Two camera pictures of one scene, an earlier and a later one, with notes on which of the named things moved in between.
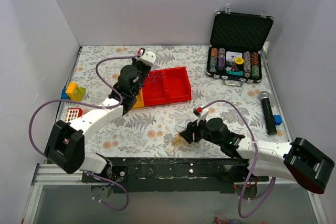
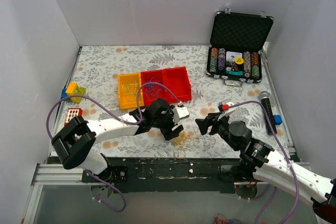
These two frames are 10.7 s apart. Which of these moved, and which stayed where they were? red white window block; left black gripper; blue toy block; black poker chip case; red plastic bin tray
Moved: left black gripper
Stayed: black poker chip case; blue toy block; red plastic bin tray; red white window block
